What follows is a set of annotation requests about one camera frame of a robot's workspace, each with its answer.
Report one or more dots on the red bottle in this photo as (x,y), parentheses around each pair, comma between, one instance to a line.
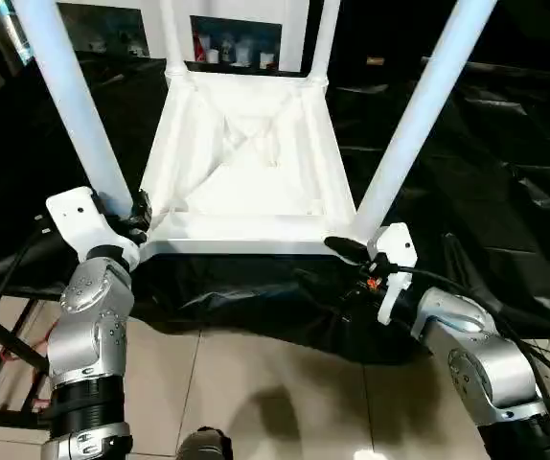
(200,48)

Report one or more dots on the teal white pole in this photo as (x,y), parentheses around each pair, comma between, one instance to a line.
(11,29)

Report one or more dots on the grey left robot leg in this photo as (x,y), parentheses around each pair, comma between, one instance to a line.
(204,447)

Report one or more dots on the black metal stand legs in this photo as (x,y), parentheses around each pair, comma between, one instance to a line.
(2,364)

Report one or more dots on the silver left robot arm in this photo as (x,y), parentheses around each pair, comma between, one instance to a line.
(88,345)

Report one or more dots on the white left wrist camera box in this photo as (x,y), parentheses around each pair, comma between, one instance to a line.
(83,225)

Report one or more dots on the white display cabinet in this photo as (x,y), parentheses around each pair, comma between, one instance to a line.
(131,19)

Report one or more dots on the pale blue bottle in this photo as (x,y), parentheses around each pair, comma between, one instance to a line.
(244,52)

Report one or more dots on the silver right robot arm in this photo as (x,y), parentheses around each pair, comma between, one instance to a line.
(476,364)

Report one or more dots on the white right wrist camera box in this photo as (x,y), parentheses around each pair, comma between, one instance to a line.
(395,254)

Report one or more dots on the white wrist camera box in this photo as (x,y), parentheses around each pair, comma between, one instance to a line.
(83,225)
(395,254)

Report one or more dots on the small white cup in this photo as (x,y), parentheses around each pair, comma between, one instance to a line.
(268,59)

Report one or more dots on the black work mat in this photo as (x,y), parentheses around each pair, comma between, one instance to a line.
(467,192)

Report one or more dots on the black low cabinet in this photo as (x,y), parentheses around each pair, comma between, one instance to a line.
(505,34)

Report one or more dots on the white plastic table leg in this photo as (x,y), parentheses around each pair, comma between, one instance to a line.
(325,38)
(74,105)
(173,38)
(419,115)

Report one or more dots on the white plastic table top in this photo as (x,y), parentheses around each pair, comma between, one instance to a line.
(246,153)

